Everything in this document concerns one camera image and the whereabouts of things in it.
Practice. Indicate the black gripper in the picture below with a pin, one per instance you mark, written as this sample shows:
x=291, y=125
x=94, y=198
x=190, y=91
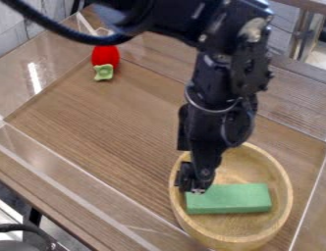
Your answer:
x=208, y=132

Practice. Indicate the red strawberry toy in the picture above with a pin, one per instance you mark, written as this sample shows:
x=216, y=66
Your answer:
x=105, y=60

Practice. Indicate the clear acrylic tray wall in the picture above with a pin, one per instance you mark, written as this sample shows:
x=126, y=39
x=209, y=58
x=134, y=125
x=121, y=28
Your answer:
x=103, y=218

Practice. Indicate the green rectangular block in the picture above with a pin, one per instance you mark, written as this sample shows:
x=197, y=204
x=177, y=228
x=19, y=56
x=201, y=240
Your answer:
x=236, y=198

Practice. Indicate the clear acrylic corner bracket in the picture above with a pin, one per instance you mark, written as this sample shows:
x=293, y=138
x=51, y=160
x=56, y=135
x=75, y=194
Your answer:
x=85, y=27

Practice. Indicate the brown wooden bowl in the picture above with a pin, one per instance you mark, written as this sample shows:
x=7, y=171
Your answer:
x=237, y=232

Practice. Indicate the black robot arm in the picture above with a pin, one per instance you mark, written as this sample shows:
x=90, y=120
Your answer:
x=228, y=31

